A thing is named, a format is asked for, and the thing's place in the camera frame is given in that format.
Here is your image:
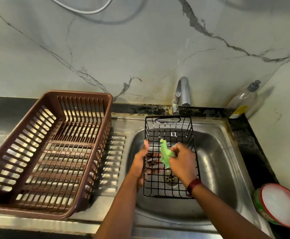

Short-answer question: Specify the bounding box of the person's left hand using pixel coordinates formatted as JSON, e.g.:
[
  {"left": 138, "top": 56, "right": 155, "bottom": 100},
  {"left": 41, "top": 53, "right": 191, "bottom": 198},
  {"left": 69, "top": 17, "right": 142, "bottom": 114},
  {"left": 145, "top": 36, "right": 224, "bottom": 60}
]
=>
[{"left": 127, "top": 140, "right": 162, "bottom": 191}]

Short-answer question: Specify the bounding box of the person's right hand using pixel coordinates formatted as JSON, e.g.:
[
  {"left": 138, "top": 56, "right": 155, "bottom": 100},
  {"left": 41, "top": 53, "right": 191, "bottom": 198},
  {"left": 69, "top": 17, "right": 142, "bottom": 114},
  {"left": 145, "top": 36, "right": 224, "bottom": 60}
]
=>
[{"left": 169, "top": 142, "right": 199, "bottom": 189}]

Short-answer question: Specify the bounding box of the black wire basket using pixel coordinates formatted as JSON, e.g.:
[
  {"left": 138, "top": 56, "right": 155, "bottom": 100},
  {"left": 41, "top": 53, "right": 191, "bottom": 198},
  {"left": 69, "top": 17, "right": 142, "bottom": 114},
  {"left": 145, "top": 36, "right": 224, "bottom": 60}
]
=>
[{"left": 143, "top": 116, "right": 201, "bottom": 198}]

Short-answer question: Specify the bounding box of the green scrub sponge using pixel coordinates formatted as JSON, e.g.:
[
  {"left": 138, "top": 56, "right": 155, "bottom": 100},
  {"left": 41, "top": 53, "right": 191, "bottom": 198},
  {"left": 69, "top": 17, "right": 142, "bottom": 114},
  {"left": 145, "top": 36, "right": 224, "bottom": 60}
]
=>
[{"left": 159, "top": 138, "right": 176, "bottom": 169}]

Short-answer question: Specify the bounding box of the person's left forearm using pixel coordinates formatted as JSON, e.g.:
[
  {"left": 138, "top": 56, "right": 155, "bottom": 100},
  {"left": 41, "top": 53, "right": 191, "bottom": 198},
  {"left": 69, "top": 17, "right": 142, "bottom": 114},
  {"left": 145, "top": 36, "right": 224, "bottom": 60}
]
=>
[{"left": 94, "top": 173, "right": 145, "bottom": 239}]

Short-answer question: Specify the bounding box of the person's right forearm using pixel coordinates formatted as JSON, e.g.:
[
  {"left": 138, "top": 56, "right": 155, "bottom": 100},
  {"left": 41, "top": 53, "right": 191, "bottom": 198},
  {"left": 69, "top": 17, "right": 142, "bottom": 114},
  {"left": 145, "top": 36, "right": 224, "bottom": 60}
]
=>
[{"left": 190, "top": 184, "right": 272, "bottom": 239}]

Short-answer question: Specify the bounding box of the sink drain strainer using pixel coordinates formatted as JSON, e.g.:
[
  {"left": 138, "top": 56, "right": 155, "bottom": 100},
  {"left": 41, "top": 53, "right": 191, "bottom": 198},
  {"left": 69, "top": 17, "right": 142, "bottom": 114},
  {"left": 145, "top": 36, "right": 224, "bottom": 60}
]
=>
[{"left": 163, "top": 172, "right": 179, "bottom": 189}]

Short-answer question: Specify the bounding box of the dark red wristband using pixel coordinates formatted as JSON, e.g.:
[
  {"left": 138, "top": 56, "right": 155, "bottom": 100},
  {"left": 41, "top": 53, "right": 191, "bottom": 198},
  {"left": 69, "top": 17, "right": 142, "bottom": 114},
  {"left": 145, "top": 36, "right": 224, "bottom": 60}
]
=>
[{"left": 186, "top": 179, "right": 203, "bottom": 196}]

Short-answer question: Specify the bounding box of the stainless steel sink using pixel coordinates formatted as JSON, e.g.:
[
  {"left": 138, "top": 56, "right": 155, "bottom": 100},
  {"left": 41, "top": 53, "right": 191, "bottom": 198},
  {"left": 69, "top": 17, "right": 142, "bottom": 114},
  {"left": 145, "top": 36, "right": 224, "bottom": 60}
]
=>
[{"left": 70, "top": 113, "right": 275, "bottom": 239}]

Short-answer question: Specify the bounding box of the chrome faucet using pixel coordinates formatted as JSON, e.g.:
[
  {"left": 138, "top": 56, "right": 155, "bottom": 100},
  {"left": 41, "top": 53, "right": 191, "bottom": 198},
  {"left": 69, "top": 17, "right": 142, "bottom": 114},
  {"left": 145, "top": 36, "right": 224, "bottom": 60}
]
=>
[{"left": 171, "top": 77, "right": 191, "bottom": 116}]

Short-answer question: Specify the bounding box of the clear dish soap bottle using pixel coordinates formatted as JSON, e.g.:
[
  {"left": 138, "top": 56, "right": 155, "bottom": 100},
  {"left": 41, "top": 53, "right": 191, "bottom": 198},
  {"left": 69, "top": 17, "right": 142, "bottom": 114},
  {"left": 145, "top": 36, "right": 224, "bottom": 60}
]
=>
[{"left": 226, "top": 80, "right": 261, "bottom": 119}]

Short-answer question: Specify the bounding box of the brown plastic dish rack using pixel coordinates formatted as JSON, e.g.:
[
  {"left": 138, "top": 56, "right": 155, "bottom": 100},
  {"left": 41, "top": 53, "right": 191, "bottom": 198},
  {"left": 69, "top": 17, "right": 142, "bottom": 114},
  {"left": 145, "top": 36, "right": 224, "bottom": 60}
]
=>
[{"left": 0, "top": 90, "right": 113, "bottom": 220}]

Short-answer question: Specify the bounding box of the green dish paste tub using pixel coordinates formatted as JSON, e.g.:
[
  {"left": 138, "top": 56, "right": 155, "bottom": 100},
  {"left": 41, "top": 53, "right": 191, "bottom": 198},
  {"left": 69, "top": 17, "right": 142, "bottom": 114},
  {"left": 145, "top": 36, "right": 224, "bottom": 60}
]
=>
[{"left": 253, "top": 183, "right": 290, "bottom": 230}]

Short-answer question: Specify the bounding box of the white cable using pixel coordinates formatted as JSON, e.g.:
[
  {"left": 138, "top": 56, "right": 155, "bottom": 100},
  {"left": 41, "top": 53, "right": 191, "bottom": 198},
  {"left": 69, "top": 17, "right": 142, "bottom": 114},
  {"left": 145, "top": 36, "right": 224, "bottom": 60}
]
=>
[{"left": 48, "top": 0, "right": 115, "bottom": 15}]

